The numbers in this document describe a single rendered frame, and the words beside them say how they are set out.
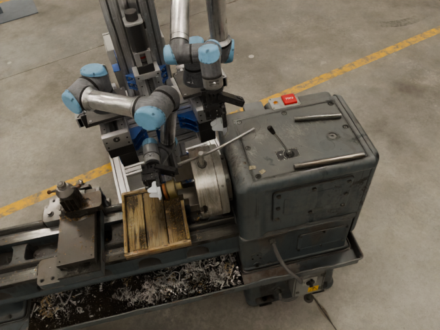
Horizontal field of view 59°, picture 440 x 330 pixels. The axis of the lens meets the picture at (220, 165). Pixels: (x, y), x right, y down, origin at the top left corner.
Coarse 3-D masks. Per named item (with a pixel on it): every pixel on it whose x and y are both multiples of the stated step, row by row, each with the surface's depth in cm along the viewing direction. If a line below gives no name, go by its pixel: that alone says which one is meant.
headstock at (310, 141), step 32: (320, 96) 179; (256, 128) 168; (288, 128) 167; (320, 128) 165; (352, 128) 164; (256, 160) 157; (288, 160) 155; (352, 160) 153; (256, 192) 151; (288, 192) 157; (320, 192) 161; (352, 192) 169; (256, 224) 168; (288, 224) 177
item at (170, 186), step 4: (172, 180) 170; (160, 184) 172; (164, 184) 172; (168, 184) 170; (172, 184) 170; (176, 184) 170; (180, 184) 170; (160, 188) 170; (164, 188) 170; (168, 188) 169; (172, 188) 169; (176, 188) 170; (180, 188) 170; (164, 192) 169; (168, 192) 169; (172, 192) 169; (176, 192) 169; (164, 196) 170; (168, 196) 171; (172, 196) 170; (176, 196) 171
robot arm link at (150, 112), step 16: (80, 80) 180; (64, 96) 174; (80, 96) 174; (96, 96) 172; (112, 96) 170; (128, 96) 170; (144, 96) 164; (160, 96) 162; (80, 112) 178; (112, 112) 172; (128, 112) 166; (144, 112) 157; (160, 112) 160; (144, 128) 165
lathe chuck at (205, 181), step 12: (192, 156) 163; (204, 156) 163; (192, 168) 160; (204, 168) 159; (204, 180) 158; (216, 180) 159; (204, 192) 159; (216, 192) 159; (204, 204) 161; (216, 204) 162; (204, 216) 167
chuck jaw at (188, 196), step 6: (180, 192) 168; (186, 192) 168; (192, 192) 167; (180, 198) 169; (186, 198) 166; (192, 198) 165; (186, 204) 168; (192, 204) 163; (198, 204) 163; (192, 210) 165; (204, 210) 164
